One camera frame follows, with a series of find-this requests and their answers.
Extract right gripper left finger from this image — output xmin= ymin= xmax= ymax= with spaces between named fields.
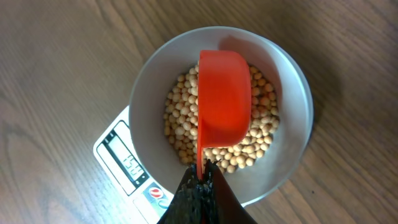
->
xmin=158 ymin=165 xmax=205 ymax=224

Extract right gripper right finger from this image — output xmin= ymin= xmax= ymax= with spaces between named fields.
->
xmin=203 ymin=160 xmax=257 ymax=224

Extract red plastic measuring scoop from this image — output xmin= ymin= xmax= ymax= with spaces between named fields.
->
xmin=197 ymin=50 xmax=251 ymax=179

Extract soybeans in grey bowl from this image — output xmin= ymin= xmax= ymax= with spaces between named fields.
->
xmin=163 ymin=65 xmax=280 ymax=173

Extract grey round bowl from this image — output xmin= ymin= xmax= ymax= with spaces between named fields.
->
xmin=129 ymin=26 xmax=314 ymax=205

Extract white digital kitchen scale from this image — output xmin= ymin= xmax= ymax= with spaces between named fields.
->
xmin=93 ymin=105 xmax=174 ymax=223

